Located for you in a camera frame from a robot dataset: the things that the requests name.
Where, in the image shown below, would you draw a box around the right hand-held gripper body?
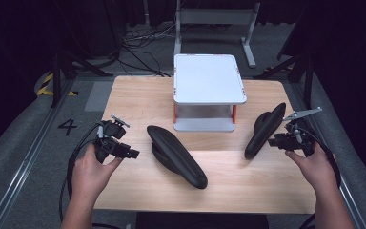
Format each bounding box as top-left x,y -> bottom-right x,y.
282,106 -> 324,157

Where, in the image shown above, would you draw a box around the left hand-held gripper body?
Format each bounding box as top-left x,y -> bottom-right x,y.
93,114 -> 132,165

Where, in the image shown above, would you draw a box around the black slipper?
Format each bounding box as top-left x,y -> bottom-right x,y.
146,124 -> 209,190
244,102 -> 287,160

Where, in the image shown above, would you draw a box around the white shoe rack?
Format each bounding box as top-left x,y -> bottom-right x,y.
173,53 -> 248,133

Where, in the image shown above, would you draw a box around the person's right hand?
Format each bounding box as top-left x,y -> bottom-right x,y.
285,142 -> 339,196

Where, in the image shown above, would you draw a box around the person's left hand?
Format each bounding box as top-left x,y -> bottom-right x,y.
71,143 -> 124,204

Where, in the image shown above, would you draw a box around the black tripod stand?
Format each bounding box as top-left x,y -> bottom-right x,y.
252,51 -> 315,109
51,47 -> 114,109

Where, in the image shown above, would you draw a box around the grey metal stand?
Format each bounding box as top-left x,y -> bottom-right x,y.
173,0 -> 261,69

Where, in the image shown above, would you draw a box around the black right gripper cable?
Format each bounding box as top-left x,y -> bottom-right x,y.
301,127 -> 343,189

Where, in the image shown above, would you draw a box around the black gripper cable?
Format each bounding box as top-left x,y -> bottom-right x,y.
301,127 -> 343,189
58,122 -> 104,223

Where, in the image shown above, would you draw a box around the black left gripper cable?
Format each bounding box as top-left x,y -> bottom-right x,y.
58,122 -> 104,223

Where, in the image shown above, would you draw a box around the grey metal floor rail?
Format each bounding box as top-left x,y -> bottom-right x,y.
0,79 -> 74,229
290,82 -> 366,229

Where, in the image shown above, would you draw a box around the black floor cables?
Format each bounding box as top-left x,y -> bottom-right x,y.
118,23 -> 176,78

